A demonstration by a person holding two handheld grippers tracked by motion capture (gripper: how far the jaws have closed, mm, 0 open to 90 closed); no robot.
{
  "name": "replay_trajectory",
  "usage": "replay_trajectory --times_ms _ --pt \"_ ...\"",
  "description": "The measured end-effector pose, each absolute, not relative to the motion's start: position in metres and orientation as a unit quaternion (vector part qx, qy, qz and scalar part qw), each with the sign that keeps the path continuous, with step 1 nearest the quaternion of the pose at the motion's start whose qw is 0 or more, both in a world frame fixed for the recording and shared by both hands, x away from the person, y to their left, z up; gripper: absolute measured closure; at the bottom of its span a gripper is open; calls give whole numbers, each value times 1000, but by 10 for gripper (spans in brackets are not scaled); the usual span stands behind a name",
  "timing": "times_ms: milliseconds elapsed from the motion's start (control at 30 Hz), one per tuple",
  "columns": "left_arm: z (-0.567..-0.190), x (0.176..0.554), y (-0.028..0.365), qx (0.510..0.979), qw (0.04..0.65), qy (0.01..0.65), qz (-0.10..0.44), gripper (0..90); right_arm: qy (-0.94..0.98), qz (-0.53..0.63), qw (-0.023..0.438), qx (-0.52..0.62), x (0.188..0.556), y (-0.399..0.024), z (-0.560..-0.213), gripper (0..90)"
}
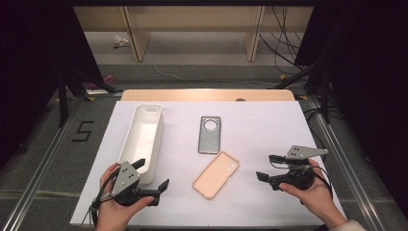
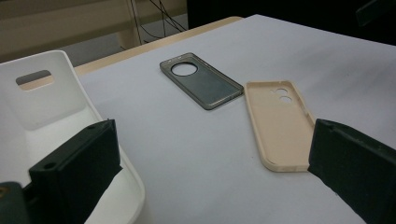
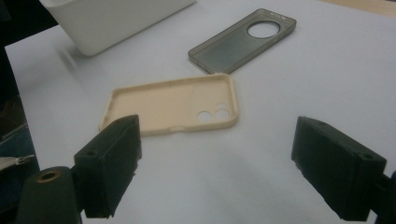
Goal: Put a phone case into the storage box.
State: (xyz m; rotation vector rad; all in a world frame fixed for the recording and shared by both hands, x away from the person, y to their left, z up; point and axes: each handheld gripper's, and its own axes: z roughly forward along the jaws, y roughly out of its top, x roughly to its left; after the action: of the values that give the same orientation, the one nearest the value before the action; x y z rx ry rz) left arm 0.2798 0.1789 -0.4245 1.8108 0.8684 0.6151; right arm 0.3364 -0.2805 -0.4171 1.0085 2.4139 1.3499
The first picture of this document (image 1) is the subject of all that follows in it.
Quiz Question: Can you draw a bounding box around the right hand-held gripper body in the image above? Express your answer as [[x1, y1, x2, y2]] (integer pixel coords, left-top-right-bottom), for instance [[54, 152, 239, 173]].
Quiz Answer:
[[272, 144, 329, 191]]

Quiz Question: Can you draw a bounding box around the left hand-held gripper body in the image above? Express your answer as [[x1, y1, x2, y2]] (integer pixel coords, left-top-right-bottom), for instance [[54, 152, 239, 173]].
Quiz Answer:
[[111, 161, 151, 207]]

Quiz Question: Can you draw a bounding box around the white plastic storage box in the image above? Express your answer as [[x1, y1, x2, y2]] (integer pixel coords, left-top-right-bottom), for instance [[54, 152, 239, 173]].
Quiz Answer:
[[117, 103, 165, 186]]

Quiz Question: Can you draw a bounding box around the beige phone case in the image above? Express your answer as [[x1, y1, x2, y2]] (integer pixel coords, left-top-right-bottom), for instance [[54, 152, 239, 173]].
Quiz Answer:
[[191, 150, 241, 200]]

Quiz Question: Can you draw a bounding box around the grey phone case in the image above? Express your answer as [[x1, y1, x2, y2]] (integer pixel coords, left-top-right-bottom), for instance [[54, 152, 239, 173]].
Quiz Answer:
[[197, 115, 222, 155]]

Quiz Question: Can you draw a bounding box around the person's left hand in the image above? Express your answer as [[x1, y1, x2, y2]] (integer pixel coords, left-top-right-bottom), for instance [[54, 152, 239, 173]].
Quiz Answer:
[[95, 163, 154, 231]]

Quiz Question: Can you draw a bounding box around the person's right hand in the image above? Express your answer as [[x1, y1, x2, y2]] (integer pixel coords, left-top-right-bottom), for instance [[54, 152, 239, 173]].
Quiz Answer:
[[278, 159, 349, 229]]

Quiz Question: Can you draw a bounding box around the black metal stand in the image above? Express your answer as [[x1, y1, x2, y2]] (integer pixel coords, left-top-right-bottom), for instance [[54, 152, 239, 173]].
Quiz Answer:
[[57, 68, 124, 128], [275, 62, 331, 124]]

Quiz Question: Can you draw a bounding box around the pink packet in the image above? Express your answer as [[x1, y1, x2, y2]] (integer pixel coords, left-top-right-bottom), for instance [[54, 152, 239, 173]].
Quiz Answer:
[[88, 74, 116, 90]]

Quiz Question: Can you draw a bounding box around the black curtain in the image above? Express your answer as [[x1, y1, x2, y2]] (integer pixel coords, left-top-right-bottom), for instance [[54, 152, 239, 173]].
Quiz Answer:
[[293, 0, 408, 219], [0, 0, 104, 167]]

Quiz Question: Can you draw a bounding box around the white paper scrap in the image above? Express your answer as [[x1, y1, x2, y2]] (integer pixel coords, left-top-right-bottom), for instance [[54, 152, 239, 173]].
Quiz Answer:
[[113, 35, 131, 49]]

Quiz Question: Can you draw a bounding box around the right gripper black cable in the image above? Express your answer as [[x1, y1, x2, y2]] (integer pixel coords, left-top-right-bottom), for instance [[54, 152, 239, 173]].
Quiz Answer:
[[268, 159, 334, 201]]

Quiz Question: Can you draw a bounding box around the aluminium floor rail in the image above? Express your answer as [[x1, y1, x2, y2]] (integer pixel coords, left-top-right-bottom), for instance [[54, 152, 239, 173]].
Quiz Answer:
[[86, 90, 123, 96], [306, 95, 388, 231], [0, 98, 81, 231]]

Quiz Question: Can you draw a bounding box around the white floor cable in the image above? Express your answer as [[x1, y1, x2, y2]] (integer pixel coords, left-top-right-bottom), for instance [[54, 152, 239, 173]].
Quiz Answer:
[[153, 64, 280, 87]]

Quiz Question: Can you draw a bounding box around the bundle of black cables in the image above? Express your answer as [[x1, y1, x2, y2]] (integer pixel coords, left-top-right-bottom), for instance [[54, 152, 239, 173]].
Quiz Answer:
[[259, 5, 309, 75]]

